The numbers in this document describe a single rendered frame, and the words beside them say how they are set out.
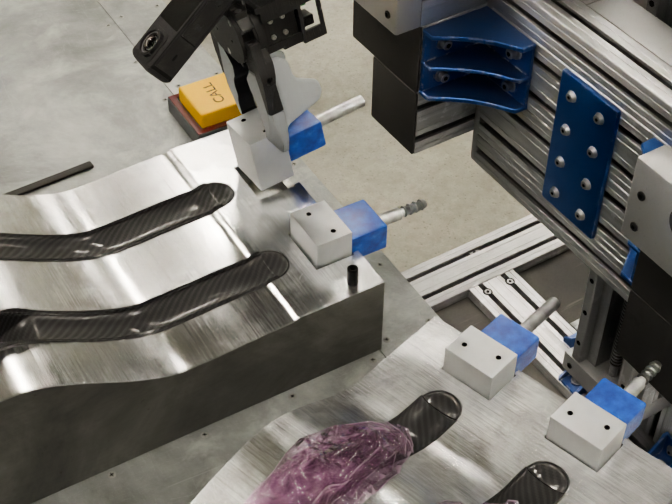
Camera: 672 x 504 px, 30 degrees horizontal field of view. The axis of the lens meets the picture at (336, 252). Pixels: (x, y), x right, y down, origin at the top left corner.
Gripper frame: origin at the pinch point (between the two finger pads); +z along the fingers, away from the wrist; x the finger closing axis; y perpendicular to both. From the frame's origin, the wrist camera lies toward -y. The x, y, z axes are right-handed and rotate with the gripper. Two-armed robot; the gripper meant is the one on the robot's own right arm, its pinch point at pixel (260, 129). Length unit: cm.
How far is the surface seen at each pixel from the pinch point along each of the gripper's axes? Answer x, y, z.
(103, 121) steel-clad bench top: 27.9, -8.2, 9.7
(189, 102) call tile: 21.7, 0.2, 8.2
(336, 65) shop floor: 131, 66, 87
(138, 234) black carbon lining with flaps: 0.0, -14.2, 4.7
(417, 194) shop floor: 85, 57, 92
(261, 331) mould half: -16.8, -10.4, 6.9
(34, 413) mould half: -17.8, -30.0, 2.2
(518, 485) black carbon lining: -37.9, 0.2, 14.9
